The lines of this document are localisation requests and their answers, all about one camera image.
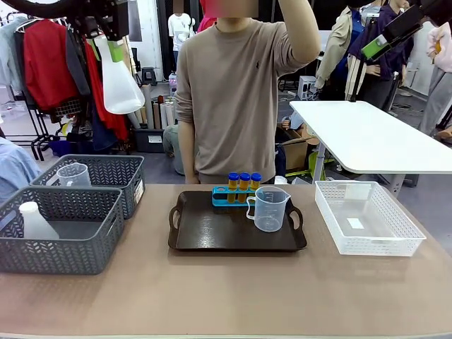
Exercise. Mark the tall grey paper roll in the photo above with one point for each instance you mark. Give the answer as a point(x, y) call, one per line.
point(149, 113)

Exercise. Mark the white desk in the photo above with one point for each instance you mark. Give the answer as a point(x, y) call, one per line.
point(374, 137)

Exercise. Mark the dark grey jacket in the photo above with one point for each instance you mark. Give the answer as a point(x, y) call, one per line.
point(76, 67)

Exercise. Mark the person's right forearm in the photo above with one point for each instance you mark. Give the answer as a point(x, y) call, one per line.
point(187, 152)

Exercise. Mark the beige garment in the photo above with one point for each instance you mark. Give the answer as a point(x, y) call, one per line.
point(130, 60)

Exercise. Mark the white paper label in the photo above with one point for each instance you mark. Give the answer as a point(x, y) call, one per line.
point(355, 223)

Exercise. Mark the person in beige sweater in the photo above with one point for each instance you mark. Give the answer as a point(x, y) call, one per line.
point(233, 106)

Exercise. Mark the white perforated plastic basket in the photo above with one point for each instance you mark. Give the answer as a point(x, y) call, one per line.
point(395, 229)

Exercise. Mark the dark brown plastic tray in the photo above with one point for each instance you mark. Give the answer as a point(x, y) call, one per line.
point(219, 229)

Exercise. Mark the grey woven plastic basket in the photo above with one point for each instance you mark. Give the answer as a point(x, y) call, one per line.
point(53, 254)
point(120, 173)

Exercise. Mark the crouching person in jeans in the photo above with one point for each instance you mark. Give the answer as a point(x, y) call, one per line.
point(173, 148)

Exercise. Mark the person in pink hoodie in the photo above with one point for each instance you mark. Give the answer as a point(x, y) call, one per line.
point(438, 88)

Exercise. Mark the grey plastic stool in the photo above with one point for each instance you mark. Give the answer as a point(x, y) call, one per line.
point(148, 75)

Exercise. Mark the blue test tube rack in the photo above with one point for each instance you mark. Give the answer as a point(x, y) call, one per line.
point(220, 199)

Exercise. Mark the black metal clothes rack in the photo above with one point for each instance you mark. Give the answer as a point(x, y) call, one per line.
point(35, 141)

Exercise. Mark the red jacket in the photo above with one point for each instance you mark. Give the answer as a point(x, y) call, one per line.
point(46, 77)

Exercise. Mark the person in light blue shirt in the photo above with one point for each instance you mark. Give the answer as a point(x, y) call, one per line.
point(14, 166)

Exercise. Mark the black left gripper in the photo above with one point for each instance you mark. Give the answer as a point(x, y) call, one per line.
point(113, 17)

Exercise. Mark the white paper roll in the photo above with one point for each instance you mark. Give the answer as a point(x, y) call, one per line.
point(163, 114)

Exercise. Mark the cardboard box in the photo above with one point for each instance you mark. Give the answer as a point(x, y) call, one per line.
point(296, 152)

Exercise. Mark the clear plastic measuring beaker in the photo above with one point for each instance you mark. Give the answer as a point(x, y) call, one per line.
point(270, 212)
point(73, 175)

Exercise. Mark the light blue garment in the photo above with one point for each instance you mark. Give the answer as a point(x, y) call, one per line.
point(8, 53)

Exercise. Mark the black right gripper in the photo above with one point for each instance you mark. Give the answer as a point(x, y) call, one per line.
point(406, 24)

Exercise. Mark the person's right hand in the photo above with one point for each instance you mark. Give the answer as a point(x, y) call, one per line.
point(192, 180)

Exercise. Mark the person's left forearm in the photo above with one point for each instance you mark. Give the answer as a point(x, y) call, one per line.
point(300, 28)

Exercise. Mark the black storage box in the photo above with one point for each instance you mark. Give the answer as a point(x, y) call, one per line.
point(150, 139)

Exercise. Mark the white plastic flask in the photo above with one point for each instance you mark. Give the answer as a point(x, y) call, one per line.
point(35, 224)
point(120, 88)

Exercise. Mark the red dress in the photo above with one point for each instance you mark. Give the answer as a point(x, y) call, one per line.
point(95, 102)

